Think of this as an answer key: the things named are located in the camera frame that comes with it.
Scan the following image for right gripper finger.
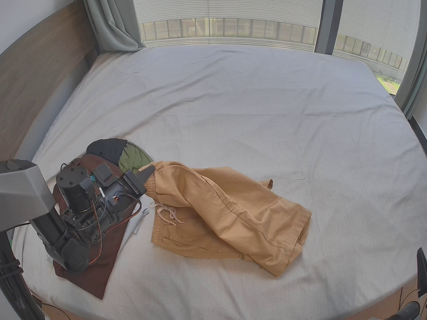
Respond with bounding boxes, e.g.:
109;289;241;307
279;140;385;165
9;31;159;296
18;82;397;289
417;247;427;298

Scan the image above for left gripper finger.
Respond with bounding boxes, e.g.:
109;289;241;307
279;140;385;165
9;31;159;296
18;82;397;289
137;165;156;186

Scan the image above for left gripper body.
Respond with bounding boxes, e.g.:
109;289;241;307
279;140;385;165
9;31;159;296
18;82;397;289
103;171;147;210

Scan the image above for tan shorts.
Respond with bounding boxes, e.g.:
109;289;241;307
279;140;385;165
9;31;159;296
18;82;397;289
137;160;312;277

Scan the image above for green garment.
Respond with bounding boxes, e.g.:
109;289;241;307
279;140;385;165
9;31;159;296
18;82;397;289
118;142;155;176

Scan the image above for white garment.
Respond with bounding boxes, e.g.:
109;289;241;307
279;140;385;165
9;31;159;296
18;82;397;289
118;205;151;249

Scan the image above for black garment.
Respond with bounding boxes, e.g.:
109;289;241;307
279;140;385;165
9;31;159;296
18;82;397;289
86;139;129;166

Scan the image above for brown garment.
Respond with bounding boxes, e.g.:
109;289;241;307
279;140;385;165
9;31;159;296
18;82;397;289
53;155;141;300

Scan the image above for bed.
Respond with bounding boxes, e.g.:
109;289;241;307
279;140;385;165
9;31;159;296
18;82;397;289
0;0;427;320

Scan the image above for grey-green curtain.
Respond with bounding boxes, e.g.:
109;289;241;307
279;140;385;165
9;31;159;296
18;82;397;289
79;0;145;53
395;0;427;121

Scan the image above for window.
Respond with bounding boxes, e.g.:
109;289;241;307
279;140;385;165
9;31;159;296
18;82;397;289
128;0;421;96

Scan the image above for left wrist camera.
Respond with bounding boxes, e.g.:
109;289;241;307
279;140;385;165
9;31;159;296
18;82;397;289
92;165;118;188

